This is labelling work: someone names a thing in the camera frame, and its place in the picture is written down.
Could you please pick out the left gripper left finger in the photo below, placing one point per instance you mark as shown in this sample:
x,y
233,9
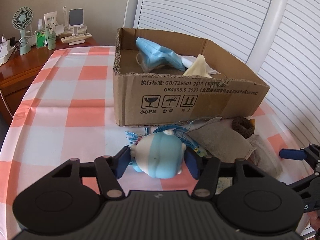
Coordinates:
x,y
109,169

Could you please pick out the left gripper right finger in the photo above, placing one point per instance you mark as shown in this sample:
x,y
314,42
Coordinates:
x,y
204,170

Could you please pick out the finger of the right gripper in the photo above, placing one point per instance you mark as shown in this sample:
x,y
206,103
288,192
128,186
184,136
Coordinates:
x,y
292,154

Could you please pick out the grey lace sachet pouch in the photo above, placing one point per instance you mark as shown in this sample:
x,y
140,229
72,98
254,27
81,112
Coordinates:
x,y
221,141

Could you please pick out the blue white plush toy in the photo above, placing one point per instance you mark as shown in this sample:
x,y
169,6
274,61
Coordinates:
x,y
159,155

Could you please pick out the brown woven scrunchie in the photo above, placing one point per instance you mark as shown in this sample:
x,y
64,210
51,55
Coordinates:
x,y
243,127

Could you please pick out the pink checkered tablecloth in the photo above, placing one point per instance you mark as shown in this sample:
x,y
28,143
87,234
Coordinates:
x,y
68,113

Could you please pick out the brown cardboard box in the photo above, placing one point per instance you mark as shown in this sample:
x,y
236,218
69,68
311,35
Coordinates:
x,y
166,95

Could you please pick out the white cloth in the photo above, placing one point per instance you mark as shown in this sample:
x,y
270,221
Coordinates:
x,y
187,61

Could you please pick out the wooden nightstand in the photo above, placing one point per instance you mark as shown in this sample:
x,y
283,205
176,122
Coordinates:
x,y
16,77

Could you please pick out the white remote control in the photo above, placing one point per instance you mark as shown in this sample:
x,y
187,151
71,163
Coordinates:
x,y
74,38

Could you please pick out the pale green tube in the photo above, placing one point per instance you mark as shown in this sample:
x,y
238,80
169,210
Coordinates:
x,y
51,36

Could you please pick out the green bottle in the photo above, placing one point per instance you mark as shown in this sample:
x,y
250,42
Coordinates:
x,y
41,39

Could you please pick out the white curved pole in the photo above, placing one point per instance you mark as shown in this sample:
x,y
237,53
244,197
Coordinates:
x,y
267,34

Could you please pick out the white louvered door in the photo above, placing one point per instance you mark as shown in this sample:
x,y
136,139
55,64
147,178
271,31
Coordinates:
x,y
291,68

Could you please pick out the phone on white stand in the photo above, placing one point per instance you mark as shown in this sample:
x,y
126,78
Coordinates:
x,y
76,20

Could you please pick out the green mini desk fan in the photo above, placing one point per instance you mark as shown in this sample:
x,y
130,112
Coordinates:
x,y
21,20

